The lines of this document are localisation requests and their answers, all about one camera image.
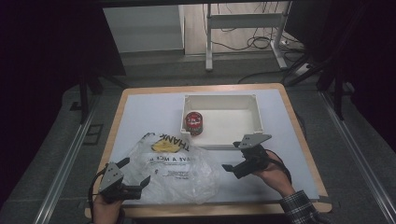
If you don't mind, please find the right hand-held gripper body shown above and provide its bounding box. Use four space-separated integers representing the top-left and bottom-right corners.
233 133 273 180

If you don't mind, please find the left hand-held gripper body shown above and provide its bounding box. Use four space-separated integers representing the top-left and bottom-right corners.
97 161 143 203

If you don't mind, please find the white plastic bin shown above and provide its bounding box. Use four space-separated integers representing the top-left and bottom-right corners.
180 93 264 150

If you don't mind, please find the clear printed plastic bag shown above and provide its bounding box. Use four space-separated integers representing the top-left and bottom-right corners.
122 132 221 205

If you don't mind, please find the red can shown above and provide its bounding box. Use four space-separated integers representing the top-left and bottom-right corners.
184 111 205 137

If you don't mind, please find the person's right hand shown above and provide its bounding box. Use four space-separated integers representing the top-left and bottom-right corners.
251 150 297 198

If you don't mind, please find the person's left hand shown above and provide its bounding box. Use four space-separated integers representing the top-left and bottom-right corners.
92 195 123 224

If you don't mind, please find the white table mat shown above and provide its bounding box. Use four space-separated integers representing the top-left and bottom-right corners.
110 89 320 206

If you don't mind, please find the black metal stand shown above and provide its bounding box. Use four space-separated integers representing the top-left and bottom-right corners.
78 69 129 125
285 54 348 121

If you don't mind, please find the dark curtain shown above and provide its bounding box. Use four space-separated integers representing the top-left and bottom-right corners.
0 0 127 209
288 0 396 154

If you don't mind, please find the white board panel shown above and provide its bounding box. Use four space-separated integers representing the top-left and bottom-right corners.
102 5 185 53

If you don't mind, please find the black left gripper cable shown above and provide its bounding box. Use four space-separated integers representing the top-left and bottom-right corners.
87 170 107 223

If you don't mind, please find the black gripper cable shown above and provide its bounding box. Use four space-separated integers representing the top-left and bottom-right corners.
264 148 293 185
87 170 107 223

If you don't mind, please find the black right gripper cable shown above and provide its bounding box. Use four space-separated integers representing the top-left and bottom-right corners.
264 148 293 185

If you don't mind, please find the black floor socket frame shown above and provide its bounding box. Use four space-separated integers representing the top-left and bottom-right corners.
82 123 104 146

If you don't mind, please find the aluminium floor rail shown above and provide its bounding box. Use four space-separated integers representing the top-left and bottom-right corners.
319 91 396 224
32 95 101 224

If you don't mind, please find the black floor cable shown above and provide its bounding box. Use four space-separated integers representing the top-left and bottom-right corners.
237 68 295 85

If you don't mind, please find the tangle of black floor cables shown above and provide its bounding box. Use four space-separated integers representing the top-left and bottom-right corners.
214 27 304 54

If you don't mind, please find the white metal desk frame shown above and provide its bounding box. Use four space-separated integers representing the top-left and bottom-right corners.
204 1 293 73

